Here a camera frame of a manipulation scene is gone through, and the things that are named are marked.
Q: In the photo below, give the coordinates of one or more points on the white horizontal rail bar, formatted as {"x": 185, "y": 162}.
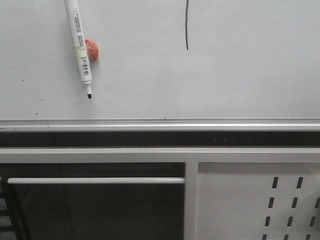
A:
{"x": 94, "y": 180}

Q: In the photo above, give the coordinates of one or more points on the red round magnet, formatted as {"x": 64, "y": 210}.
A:
{"x": 92, "y": 50}

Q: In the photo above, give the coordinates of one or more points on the white metal whiteboard stand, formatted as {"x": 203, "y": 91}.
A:
{"x": 191, "y": 156}

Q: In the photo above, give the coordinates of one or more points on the white perforated pegboard panel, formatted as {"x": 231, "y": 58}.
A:
{"x": 258, "y": 201}

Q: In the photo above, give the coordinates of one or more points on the white black-tip whiteboard marker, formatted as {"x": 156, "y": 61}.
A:
{"x": 79, "y": 44}

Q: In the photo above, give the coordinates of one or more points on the white whiteboard with aluminium frame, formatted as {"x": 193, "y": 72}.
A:
{"x": 164, "y": 65}

